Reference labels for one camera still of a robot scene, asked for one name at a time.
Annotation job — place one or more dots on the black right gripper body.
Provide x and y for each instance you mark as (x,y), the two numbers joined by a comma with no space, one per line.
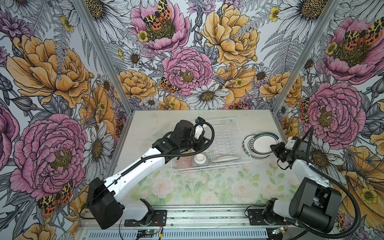
(281,152)

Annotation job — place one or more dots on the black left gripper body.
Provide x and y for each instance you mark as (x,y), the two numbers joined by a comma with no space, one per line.
(191,143)

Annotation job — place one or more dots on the green red plate with steam logo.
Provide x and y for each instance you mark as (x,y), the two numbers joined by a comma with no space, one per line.
(260,144)

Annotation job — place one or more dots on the orange sunburst plate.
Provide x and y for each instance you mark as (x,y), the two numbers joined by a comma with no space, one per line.
(222,159)

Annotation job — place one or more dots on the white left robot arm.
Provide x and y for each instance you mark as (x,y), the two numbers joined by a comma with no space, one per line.
(106,197)

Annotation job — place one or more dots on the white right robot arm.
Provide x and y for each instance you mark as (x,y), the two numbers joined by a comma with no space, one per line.
(315,203)

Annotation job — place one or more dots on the pink plastic cup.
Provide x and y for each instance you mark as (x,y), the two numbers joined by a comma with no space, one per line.
(184,163)

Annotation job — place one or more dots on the white upturned ceramic bowl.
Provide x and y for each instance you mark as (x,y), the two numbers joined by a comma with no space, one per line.
(200,160)

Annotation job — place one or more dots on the green circuit board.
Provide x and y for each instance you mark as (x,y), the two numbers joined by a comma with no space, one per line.
(149,234)

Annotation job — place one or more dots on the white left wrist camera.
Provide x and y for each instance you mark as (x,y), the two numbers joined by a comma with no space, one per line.
(199,129)

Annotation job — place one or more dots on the white wire dish rack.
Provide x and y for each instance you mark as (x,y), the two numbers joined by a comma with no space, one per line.
(228,141)

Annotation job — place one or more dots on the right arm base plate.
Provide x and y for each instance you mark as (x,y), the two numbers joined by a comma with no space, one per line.
(258,217)

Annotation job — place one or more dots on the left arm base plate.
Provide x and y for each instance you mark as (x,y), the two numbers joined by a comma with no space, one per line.
(159,218)

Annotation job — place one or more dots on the aluminium front rail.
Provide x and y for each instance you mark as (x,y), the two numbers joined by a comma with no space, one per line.
(200,223)

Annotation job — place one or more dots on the aluminium corner post right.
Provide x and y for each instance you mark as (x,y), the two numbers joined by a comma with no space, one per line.
(320,26)

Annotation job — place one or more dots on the aluminium corner post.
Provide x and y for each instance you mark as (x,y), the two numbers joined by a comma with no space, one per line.
(94,36)
(320,26)

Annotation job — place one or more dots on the aluminium corner post left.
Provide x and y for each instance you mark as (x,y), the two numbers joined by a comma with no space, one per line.
(94,36)

